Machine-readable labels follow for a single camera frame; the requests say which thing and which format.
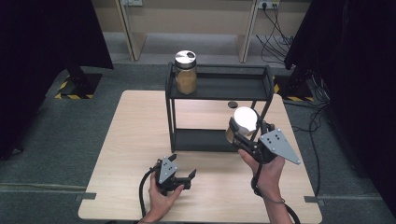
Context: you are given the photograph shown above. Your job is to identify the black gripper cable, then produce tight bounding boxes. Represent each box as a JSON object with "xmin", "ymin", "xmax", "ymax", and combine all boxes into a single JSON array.
[
  {"xmin": 250, "ymin": 161, "xmax": 302, "ymax": 224},
  {"xmin": 138, "ymin": 167, "xmax": 161, "ymax": 218}
]

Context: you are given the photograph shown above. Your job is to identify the black two-tier metal rack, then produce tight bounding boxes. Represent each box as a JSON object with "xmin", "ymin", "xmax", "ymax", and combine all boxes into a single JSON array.
[{"xmin": 164, "ymin": 61, "xmax": 275, "ymax": 153}]

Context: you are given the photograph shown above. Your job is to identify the light wooden furniture frame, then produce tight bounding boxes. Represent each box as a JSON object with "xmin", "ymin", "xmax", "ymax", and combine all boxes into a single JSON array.
[{"xmin": 92, "ymin": 0, "xmax": 312, "ymax": 63}]

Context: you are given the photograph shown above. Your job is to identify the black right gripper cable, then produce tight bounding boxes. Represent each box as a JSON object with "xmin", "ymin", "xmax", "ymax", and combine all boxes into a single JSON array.
[{"xmin": 250, "ymin": 161, "xmax": 302, "ymax": 224}]

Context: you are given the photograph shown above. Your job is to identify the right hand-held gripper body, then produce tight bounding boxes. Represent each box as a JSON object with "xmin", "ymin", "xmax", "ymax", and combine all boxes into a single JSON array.
[{"xmin": 233, "ymin": 122, "xmax": 302, "ymax": 165}]

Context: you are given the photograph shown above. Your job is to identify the black cables by socket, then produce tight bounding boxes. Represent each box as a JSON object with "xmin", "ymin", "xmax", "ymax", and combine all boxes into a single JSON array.
[{"xmin": 255, "ymin": 3, "xmax": 295, "ymax": 64}]

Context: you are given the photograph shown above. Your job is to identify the black curtain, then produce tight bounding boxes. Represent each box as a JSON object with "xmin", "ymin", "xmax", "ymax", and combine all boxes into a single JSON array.
[
  {"xmin": 0, "ymin": 0, "xmax": 115, "ymax": 161},
  {"xmin": 283, "ymin": 0, "xmax": 396, "ymax": 218}
]

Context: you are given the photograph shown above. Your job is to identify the black cables on floor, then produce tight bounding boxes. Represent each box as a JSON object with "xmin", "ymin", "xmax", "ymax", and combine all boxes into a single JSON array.
[{"xmin": 292, "ymin": 71, "xmax": 332, "ymax": 197}]

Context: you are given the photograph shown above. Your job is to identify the yellow-black striped stand base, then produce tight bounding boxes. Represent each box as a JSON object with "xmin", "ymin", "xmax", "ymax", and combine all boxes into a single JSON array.
[
  {"xmin": 273, "ymin": 75, "xmax": 315, "ymax": 103},
  {"xmin": 54, "ymin": 73, "xmax": 103, "ymax": 101}
]

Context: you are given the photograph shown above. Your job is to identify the silver-lidded glass spice jar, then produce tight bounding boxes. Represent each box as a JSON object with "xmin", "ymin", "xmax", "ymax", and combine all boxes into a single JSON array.
[{"xmin": 174, "ymin": 49, "xmax": 198, "ymax": 95}]

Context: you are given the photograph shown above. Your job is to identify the white-capped glass spice jar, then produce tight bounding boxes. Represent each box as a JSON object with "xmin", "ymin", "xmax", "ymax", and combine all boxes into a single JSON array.
[{"xmin": 225, "ymin": 106, "xmax": 260, "ymax": 145}]

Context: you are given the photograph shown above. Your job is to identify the person's left hand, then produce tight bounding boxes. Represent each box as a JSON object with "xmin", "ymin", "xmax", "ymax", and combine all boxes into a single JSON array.
[{"xmin": 148, "ymin": 173, "xmax": 185, "ymax": 220}]

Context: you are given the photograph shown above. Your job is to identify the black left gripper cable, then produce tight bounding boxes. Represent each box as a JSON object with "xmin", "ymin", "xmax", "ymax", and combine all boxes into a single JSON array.
[{"xmin": 138, "ymin": 167, "xmax": 161, "ymax": 218}]

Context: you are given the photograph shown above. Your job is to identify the person's right hand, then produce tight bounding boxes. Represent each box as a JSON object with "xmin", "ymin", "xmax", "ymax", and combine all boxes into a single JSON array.
[{"xmin": 237, "ymin": 148, "xmax": 286, "ymax": 203}]

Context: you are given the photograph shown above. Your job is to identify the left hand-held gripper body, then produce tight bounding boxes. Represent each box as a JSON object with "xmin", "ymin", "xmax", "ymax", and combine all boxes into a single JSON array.
[{"xmin": 154, "ymin": 157, "xmax": 191, "ymax": 197}]

